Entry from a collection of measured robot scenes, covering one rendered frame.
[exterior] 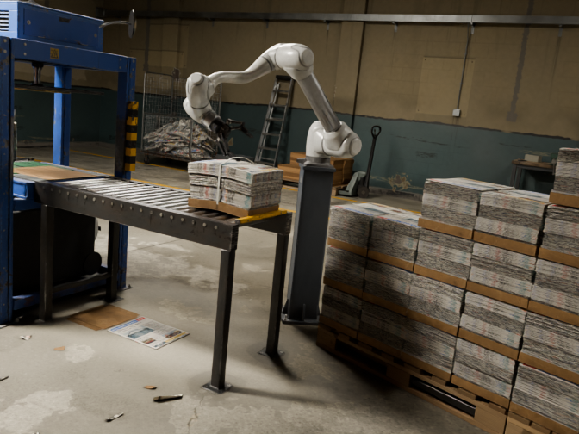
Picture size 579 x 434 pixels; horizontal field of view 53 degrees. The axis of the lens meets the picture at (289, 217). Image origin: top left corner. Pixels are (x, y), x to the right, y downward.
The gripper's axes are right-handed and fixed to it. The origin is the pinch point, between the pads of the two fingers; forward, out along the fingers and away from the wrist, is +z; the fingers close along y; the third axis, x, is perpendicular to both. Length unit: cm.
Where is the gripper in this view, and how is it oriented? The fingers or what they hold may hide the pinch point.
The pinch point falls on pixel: (244, 147)
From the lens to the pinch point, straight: 286.6
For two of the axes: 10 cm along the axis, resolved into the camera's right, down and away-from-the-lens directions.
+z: 7.2, 6.1, -3.2
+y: -4.8, 7.8, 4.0
